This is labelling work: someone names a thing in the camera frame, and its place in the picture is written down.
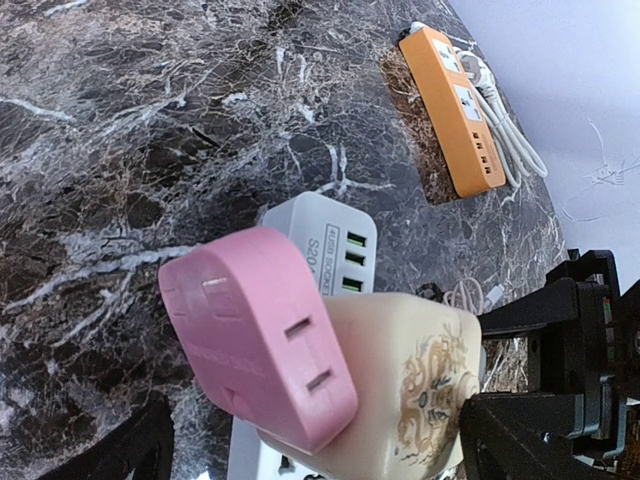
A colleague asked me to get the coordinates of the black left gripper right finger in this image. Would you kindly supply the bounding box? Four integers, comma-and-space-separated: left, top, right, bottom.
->
459, 392, 615, 479

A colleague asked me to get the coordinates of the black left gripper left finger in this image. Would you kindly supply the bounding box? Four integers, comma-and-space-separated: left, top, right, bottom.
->
42, 392, 174, 480

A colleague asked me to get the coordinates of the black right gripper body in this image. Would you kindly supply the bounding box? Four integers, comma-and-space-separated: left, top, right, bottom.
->
529, 250, 626, 460

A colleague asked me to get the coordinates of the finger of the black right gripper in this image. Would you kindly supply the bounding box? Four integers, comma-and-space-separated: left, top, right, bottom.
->
478, 278, 579, 336

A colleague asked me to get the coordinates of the beige cube socket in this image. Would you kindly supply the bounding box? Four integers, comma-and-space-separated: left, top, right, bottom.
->
259, 293, 482, 479

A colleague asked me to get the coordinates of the pink plug adapter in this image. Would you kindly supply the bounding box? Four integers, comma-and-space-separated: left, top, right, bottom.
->
158, 226, 358, 454

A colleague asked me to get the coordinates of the orange power strip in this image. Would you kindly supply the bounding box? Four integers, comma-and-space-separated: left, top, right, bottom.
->
399, 22, 506, 198

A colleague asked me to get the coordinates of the white power strip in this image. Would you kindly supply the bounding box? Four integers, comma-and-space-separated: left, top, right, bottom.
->
227, 192, 378, 480

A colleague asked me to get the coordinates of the white power strip cable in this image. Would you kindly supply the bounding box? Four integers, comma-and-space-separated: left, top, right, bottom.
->
409, 20, 549, 190

